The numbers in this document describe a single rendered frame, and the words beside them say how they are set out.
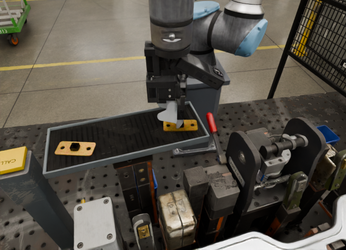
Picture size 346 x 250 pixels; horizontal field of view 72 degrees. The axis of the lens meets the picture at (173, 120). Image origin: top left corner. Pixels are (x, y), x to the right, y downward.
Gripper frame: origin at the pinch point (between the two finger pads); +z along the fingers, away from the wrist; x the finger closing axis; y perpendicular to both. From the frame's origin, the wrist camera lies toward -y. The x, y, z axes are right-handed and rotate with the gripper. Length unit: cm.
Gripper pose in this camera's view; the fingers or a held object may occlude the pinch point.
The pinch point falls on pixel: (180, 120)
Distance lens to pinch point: 58.2
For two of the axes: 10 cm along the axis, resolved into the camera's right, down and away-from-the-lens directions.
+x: 0.3, 6.9, -7.3
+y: -10.0, 0.2, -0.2
